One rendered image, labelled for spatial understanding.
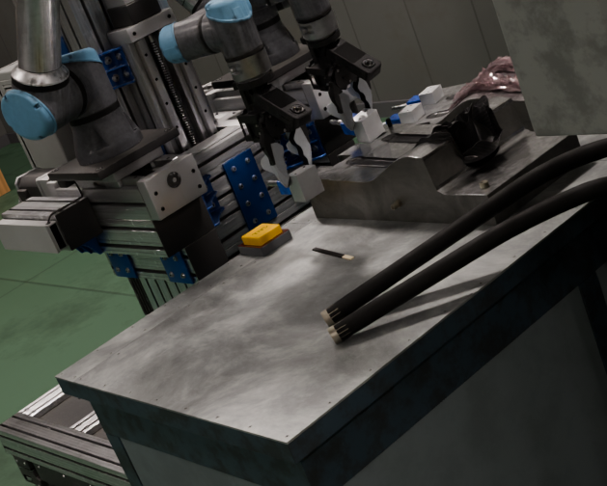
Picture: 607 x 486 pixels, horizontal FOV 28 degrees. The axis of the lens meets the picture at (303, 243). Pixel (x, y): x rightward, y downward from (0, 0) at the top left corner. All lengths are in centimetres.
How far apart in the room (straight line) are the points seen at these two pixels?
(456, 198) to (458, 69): 355
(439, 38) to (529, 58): 412
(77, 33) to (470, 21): 297
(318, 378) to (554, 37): 63
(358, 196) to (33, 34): 71
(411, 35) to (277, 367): 401
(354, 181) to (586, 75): 89
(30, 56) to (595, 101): 128
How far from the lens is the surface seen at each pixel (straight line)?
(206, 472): 201
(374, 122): 253
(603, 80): 152
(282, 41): 289
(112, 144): 261
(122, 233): 268
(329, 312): 195
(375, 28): 594
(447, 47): 568
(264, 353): 197
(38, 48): 245
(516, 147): 228
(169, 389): 200
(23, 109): 249
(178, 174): 254
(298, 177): 224
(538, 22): 154
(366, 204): 234
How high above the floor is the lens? 157
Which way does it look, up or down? 19 degrees down
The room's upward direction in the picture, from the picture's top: 22 degrees counter-clockwise
